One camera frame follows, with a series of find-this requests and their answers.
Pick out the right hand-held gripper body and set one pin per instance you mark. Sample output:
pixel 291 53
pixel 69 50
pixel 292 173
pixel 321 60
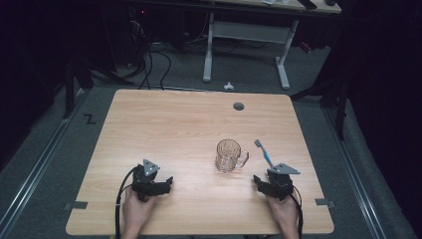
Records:
pixel 281 184

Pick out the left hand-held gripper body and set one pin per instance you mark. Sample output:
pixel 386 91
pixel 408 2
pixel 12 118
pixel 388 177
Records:
pixel 146 186

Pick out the blue grey toothbrush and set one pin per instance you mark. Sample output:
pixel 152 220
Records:
pixel 264 153

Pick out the clear glass mug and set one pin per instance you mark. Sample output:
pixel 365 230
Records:
pixel 228 156

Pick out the person's left hand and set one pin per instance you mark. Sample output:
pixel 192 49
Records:
pixel 136 212

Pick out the person's right hand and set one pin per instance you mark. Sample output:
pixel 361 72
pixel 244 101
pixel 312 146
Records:
pixel 286 214

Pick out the grey tape strip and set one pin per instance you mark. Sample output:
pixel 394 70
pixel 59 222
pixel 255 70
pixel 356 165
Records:
pixel 77 205
pixel 324 201

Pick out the grey round table grommet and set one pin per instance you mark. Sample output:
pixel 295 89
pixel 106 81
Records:
pixel 238 106

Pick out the small white floor object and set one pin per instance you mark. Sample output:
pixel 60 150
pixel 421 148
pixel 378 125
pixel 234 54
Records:
pixel 228 86

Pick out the black metal stand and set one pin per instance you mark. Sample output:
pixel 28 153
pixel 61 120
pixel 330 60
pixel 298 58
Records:
pixel 71 86
pixel 338 99

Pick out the small red object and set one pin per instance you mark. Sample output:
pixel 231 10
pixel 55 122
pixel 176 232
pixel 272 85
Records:
pixel 306 47

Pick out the white-framed wooden desk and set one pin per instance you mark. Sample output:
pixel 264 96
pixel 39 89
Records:
pixel 252 31

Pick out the dark computer tower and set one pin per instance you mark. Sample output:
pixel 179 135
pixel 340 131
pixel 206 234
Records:
pixel 141 23

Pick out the metal floor rail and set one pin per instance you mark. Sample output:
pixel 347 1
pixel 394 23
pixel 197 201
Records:
pixel 358 179
pixel 40 159

